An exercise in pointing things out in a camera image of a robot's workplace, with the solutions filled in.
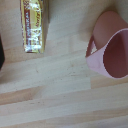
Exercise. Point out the yellow cereal snack bar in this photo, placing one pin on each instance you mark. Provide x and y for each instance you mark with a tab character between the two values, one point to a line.
33	25

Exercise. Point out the pink plastic mug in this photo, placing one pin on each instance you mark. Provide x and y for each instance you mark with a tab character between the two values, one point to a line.
111	46

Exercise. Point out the dark object at edge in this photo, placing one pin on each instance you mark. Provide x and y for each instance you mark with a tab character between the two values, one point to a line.
1	53

